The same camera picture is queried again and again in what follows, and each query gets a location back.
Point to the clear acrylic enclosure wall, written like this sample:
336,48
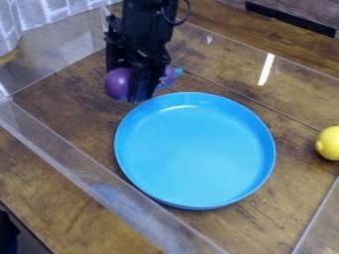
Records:
61,181

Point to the yellow lemon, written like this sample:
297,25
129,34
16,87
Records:
328,143

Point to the blue round tray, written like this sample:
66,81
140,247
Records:
196,150

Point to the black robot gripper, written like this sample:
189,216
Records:
136,43

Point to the white patterned curtain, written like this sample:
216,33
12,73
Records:
22,15

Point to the purple toy eggplant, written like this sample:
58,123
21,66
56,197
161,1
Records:
118,80

